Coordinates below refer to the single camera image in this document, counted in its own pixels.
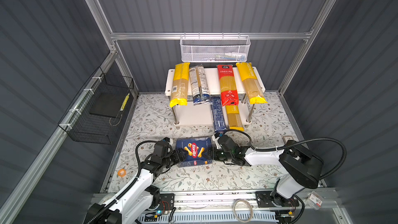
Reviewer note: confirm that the yellow spaghetti pack barcode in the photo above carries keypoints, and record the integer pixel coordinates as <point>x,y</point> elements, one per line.
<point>179,94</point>

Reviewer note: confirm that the white two-tier shelf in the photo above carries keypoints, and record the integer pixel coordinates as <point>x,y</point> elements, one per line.
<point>202,114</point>

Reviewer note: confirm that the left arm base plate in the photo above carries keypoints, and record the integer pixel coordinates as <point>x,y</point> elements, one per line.
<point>165,203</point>

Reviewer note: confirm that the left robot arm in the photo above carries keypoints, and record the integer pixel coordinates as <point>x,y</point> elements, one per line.
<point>126,206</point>

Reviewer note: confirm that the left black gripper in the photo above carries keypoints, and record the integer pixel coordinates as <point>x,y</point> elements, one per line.
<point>179,155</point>

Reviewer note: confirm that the white wire mesh basket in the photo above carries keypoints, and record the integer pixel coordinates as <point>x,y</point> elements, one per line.
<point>211,48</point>

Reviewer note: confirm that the toothpaste tube in basket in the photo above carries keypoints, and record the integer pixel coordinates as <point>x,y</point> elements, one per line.
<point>237,56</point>

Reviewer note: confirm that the blue white spaghetti pack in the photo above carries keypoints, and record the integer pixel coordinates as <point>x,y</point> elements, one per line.
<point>199,85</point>

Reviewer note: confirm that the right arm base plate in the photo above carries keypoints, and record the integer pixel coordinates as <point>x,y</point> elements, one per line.
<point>266,199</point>

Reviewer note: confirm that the small red white tag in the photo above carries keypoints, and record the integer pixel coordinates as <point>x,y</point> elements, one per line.
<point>314,200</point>

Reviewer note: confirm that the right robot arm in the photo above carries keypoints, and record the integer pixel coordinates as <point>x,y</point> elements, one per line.
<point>304,167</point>

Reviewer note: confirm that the dark blue spaghetti box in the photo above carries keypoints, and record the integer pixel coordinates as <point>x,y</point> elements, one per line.
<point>196,151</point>

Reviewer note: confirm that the black wire basket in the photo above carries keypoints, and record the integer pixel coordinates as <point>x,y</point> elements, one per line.
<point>100,115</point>

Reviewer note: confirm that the light blue spaghetti box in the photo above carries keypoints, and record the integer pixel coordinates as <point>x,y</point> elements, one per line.
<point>217,114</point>

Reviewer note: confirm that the red spaghetti pack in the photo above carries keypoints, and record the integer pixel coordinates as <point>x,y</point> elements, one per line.
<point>229,94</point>

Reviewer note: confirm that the yellow pastatime spaghetti pack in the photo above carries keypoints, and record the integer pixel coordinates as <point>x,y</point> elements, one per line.
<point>234,119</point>
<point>250,83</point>

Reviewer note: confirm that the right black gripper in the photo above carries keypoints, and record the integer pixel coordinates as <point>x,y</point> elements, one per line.
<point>216,154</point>

